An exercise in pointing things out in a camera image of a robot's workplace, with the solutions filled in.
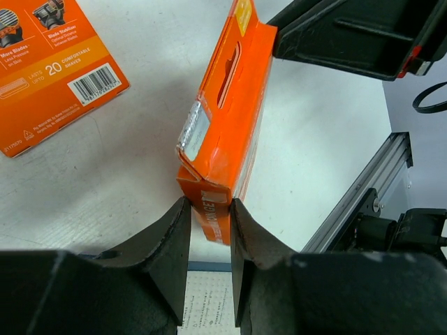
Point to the grey blue razor pack upper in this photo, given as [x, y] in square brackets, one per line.
[208, 306]

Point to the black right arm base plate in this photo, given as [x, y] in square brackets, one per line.
[370, 231]

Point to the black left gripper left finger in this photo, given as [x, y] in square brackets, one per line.
[136, 287]

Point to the orange razor box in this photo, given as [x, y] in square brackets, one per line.
[54, 69]
[218, 143]

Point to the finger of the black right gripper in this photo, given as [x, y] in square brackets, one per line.
[380, 39]

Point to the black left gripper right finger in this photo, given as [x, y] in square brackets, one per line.
[277, 290]

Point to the aluminium rail frame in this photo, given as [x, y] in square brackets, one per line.
[384, 172]

